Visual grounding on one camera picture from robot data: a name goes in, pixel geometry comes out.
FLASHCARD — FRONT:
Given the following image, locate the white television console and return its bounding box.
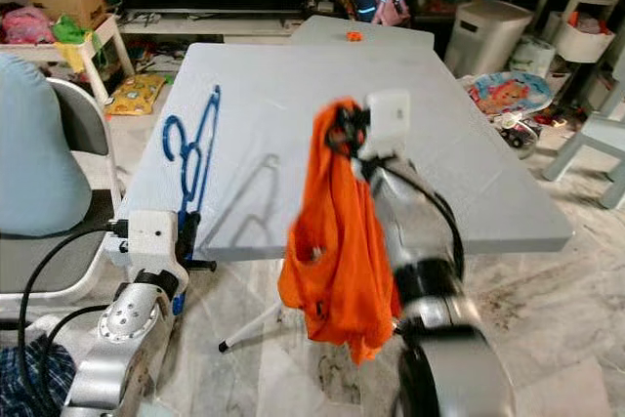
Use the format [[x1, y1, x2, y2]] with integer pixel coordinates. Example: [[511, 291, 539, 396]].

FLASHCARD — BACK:
[[122, 13, 304, 39]]

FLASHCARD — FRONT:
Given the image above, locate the pink bag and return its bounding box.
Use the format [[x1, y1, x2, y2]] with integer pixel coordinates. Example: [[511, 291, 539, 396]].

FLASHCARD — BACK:
[[0, 7, 55, 45]]

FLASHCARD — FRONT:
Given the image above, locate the yellow play mat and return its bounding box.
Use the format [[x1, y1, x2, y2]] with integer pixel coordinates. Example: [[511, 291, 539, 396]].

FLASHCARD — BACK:
[[107, 73, 167, 117]]

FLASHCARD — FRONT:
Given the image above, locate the colourful toy car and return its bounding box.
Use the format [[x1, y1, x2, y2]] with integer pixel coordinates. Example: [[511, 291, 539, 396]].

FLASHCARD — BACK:
[[467, 70, 555, 159]]

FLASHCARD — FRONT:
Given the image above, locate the light blue cushion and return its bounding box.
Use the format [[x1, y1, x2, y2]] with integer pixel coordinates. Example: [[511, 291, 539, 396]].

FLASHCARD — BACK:
[[0, 54, 94, 237]]

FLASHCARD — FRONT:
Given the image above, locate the short black left arm cable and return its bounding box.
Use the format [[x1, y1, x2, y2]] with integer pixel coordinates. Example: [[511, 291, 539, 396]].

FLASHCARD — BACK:
[[56, 304, 120, 408]]

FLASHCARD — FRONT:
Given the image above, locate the small grey table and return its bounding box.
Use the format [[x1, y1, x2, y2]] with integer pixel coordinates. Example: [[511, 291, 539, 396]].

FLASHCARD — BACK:
[[288, 15, 436, 47]]

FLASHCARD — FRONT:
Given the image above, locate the blue plastic hanger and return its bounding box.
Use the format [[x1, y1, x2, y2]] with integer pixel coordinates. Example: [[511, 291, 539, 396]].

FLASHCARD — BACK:
[[163, 85, 222, 215]]

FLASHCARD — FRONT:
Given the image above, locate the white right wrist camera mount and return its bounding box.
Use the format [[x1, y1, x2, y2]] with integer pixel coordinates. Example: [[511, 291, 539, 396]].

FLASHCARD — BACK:
[[359, 90, 411, 159]]

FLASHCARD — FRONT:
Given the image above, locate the white side rack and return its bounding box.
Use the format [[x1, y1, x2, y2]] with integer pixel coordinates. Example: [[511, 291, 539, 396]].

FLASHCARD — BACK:
[[0, 17, 138, 105]]

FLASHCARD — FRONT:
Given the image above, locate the grey folding chair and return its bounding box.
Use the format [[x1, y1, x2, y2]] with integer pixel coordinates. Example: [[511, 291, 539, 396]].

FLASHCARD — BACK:
[[0, 75, 128, 320]]

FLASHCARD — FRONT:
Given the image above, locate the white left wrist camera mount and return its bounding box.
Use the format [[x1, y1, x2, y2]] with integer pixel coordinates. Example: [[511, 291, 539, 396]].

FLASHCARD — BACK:
[[127, 210, 179, 276]]

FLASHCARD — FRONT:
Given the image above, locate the white trolley rack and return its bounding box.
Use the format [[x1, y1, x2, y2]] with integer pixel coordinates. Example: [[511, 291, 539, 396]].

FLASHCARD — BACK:
[[532, 0, 625, 64]]

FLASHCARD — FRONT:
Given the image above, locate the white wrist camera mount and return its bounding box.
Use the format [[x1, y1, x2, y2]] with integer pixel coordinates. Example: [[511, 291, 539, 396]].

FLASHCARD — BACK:
[[127, 210, 179, 276], [359, 90, 411, 159]]

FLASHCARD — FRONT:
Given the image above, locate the green cloth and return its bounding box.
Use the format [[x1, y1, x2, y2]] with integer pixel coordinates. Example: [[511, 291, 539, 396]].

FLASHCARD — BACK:
[[54, 15, 94, 47]]

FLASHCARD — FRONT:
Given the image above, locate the orange shirt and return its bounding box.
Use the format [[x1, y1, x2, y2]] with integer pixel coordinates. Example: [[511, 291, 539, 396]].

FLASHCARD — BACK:
[[278, 98, 403, 364]]

